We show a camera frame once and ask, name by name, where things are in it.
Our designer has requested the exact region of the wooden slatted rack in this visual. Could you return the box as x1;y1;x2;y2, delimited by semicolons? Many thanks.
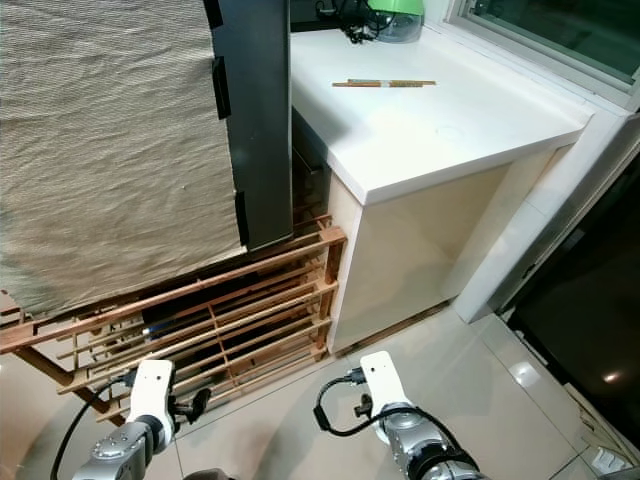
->
0;222;349;429

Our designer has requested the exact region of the dark glass door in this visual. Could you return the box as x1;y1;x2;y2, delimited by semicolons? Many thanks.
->
508;170;640;416

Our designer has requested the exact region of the beige woven cloth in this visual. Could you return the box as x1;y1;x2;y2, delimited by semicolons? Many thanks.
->
0;0;243;320

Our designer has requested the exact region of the white counter cabinet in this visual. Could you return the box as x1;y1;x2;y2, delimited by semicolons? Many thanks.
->
289;24;599;353

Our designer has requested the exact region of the black flat panel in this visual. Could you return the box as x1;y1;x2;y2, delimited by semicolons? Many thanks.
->
203;0;297;252

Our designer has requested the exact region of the wooden chopstick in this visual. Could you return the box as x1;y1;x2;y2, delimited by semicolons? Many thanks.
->
348;78;438;86
331;81;423;89

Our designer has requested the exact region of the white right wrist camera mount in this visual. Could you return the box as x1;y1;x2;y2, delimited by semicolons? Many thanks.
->
359;349;410;418

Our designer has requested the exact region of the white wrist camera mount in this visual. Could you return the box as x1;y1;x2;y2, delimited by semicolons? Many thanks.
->
127;359;177;435
359;349;410;418

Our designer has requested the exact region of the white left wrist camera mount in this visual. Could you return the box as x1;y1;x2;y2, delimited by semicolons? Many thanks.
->
127;359;177;435

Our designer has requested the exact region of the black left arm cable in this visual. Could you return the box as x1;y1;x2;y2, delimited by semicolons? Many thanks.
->
49;371;137;480

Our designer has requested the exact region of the white door frame post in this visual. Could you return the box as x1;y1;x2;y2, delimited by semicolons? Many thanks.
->
453;105;640;324

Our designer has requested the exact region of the white wall socket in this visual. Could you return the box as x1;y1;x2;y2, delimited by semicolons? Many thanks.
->
593;446;628;477

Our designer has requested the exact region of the black cable bundle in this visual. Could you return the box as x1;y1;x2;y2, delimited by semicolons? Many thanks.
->
290;0;373;45

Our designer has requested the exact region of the white window frame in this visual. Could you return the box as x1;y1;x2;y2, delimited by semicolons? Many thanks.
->
445;0;640;106

